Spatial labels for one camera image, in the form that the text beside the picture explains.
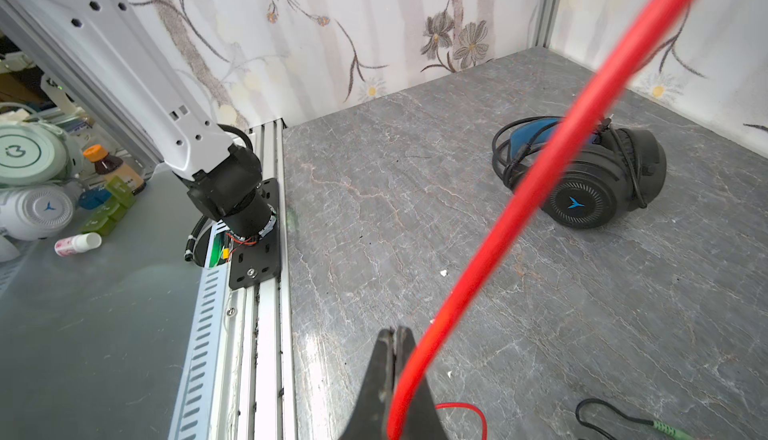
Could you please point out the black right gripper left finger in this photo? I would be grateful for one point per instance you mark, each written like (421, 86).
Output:
(369, 415)

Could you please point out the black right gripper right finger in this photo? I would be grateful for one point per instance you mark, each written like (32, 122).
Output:
(421, 421)

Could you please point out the black headphones with blue band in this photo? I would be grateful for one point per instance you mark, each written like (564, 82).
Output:
(618, 170)

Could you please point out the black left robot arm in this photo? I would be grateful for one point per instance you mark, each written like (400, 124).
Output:
(106, 39)

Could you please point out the green blocks outside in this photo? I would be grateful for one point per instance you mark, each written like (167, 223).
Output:
(104, 220)

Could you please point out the small white pink tube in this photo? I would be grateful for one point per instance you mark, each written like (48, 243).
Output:
(78, 244)

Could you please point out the brown bottle orange cap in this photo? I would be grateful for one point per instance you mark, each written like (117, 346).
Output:
(111, 166)

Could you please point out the white headphone cup outside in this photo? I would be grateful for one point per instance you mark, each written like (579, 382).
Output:
(33, 213)

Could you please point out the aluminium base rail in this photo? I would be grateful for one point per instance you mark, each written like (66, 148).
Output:
(254, 391)

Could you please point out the white slotted cable duct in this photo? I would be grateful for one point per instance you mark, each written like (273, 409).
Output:
(193, 409)

